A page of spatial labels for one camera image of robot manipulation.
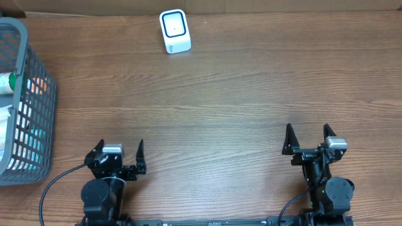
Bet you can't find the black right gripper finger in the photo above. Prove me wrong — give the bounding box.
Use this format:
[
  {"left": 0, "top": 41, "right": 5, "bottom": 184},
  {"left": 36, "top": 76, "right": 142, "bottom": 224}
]
[
  {"left": 323, "top": 124, "right": 336, "bottom": 139},
  {"left": 281, "top": 123, "right": 300, "bottom": 155}
]

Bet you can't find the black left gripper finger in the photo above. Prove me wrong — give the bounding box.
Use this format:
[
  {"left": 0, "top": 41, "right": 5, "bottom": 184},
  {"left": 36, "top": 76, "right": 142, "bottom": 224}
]
[
  {"left": 85, "top": 139, "right": 104, "bottom": 160},
  {"left": 136, "top": 139, "right": 145, "bottom": 168}
]

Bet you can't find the teal snack packet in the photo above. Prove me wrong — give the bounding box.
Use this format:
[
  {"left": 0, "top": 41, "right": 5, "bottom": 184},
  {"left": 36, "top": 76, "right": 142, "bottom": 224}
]
[{"left": 18, "top": 129, "right": 45, "bottom": 164}]

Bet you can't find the orange snack packet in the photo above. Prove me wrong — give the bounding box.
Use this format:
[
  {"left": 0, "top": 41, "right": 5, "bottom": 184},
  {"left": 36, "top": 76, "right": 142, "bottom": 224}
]
[{"left": 26, "top": 77, "right": 47, "bottom": 95}]

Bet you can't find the beige paper pouch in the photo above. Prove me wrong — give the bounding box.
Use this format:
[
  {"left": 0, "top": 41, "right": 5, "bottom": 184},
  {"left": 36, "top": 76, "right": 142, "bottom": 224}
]
[{"left": 0, "top": 105, "right": 12, "bottom": 160}]

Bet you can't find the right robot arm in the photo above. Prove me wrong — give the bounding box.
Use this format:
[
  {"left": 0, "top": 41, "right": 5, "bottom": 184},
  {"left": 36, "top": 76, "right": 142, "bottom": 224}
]
[{"left": 282, "top": 124, "right": 355, "bottom": 215}]

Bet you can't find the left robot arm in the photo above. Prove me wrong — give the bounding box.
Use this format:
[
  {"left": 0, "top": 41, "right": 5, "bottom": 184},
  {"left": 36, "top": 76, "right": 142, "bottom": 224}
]
[{"left": 81, "top": 139, "right": 147, "bottom": 225}]

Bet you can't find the white barcode scanner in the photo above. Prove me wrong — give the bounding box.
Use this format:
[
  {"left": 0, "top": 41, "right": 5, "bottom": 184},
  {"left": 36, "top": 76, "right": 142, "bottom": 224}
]
[{"left": 160, "top": 9, "right": 192, "bottom": 54}]

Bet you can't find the grey plastic mesh basket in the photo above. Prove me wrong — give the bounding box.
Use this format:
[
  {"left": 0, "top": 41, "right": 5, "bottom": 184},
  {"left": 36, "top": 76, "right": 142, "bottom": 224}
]
[{"left": 1, "top": 17, "right": 58, "bottom": 186}]

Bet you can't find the green capped bottle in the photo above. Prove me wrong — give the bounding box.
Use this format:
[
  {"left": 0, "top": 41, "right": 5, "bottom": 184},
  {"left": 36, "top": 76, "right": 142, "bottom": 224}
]
[{"left": 0, "top": 72, "right": 17, "bottom": 95}]

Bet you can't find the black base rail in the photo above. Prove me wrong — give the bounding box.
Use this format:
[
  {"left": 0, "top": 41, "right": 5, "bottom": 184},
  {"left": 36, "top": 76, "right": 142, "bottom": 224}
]
[{"left": 75, "top": 216, "right": 355, "bottom": 226}]

